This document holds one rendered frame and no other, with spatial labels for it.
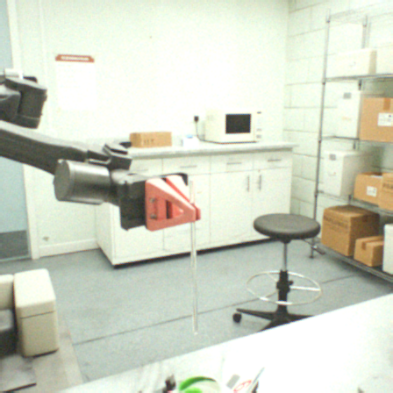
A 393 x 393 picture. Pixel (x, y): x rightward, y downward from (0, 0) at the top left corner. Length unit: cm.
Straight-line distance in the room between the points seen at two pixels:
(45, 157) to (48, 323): 96
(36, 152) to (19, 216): 281
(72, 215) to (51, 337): 206
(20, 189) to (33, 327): 201
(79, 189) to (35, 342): 107
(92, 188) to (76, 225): 299
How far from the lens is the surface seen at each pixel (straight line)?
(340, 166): 309
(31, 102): 102
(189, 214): 46
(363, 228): 322
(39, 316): 152
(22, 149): 67
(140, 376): 80
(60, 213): 350
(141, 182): 50
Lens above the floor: 123
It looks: 13 degrees down
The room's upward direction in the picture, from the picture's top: straight up
